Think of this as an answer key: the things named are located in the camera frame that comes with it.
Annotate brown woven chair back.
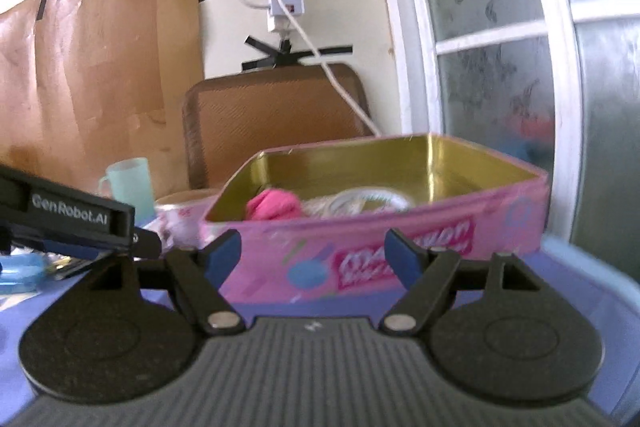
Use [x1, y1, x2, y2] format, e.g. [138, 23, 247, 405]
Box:
[181, 63, 377, 190]

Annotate white framed frosted glass door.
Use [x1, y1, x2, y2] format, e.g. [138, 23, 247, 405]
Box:
[365, 0, 640, 280]

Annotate white power strip with cable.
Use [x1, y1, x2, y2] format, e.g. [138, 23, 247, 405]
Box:
[286, 4, 380, 138]

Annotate teal plastic cup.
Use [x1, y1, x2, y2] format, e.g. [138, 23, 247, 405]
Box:
[97, 158, 156, 220]

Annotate clear packaged snack bags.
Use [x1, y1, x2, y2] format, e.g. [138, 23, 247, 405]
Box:
[302, 189, 413, 219]

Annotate light blue packet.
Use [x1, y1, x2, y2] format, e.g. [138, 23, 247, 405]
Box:
[0, 254, 48, 293]

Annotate pink tin box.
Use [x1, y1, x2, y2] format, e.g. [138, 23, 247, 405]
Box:
[202, 133, 549, 305]

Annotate white pink paper cup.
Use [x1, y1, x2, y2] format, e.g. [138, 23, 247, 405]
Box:
[155, 192, 218, 248]

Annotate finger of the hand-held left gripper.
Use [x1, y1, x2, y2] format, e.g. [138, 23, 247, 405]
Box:
[45, 227, 163, 261]

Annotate wood grain wall sheet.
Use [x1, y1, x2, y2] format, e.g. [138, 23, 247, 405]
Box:
[0, 0, 206, 208]

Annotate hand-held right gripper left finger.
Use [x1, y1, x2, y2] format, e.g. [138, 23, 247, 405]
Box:
[87, 229, 244, 336]

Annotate pink fluffy scrunchie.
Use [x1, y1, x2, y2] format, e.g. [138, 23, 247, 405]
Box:
[246, 188, 302, 222]

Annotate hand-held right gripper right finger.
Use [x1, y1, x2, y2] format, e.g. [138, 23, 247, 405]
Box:
[382, 229, 541, 333]

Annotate blue tablecloth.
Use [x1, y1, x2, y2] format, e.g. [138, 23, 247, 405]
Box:
[0, 212, 640, 427]

